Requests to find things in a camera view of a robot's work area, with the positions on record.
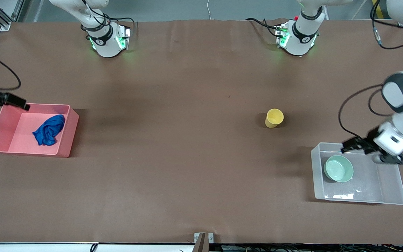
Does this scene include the white table edge rail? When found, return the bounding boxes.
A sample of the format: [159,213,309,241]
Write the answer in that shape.
[0,241,195,252]

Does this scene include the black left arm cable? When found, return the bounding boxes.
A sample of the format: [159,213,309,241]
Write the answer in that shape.
[338,0,403,140]

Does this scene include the pink plastic box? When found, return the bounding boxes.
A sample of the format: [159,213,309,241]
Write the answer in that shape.
[0,102,79,158]

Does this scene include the black left base cable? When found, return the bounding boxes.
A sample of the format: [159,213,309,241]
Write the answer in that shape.
[246,17,282,37]

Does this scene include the mint green bowl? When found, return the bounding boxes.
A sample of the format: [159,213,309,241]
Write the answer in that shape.
[324,155,354,183]

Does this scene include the blue cloth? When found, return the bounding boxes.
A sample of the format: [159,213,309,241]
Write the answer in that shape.
[33,114,65,146]

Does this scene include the black base cable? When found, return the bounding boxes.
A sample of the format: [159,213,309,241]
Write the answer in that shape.
[82,0,139,34]
[246,17,282,37]

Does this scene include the brown table cover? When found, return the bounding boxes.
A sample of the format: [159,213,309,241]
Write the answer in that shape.
[0,18,403,245]

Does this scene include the metal table bracket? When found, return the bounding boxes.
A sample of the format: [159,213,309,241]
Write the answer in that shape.
[194,232,214,252]

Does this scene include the clear plastic box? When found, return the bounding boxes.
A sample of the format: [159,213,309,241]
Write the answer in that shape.
[311,142,403,205]

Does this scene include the yellow plastic cup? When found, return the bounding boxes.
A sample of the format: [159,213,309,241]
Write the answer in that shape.
[265,108,284,128]

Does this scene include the black right base cable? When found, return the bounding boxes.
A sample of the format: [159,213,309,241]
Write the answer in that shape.
[82,0,139,34]

